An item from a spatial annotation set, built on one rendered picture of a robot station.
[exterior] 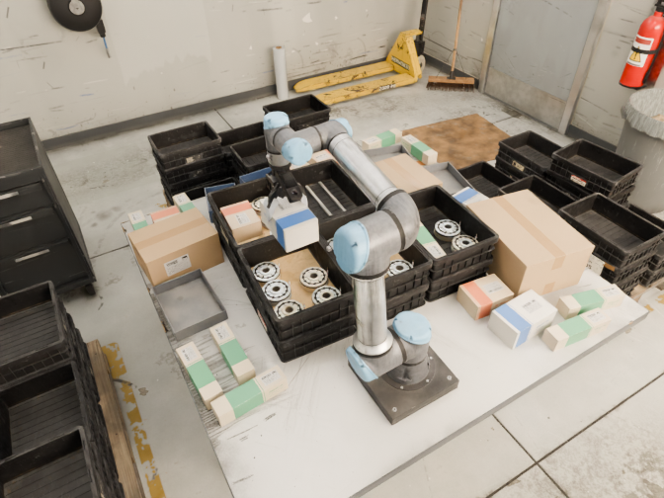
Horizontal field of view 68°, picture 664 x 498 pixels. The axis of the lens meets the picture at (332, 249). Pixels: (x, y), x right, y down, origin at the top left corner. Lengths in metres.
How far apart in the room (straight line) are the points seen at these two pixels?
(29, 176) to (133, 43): 2.25
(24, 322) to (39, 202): 0.63
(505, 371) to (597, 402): 1.01
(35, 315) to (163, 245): 0.75
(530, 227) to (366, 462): 1.08
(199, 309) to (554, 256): 1.34
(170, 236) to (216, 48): 3.08
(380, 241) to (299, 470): 0.74
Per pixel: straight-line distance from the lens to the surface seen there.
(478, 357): 1.81
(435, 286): 1.86
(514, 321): 1.83
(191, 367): 1.73
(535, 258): 1.92
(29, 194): 2.81
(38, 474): 2.04
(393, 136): 2.86
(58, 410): 2.30
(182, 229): 2.09
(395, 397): 1.62
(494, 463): 2.42
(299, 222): 1.58
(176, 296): 2.04
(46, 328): 2.45
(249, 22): 4.98
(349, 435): 1.60
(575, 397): 2.72
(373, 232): 1.16
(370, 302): 1.28
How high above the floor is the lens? 2.11
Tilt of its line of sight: 41 degrees down
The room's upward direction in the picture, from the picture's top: 1 degrees counter-clockwise
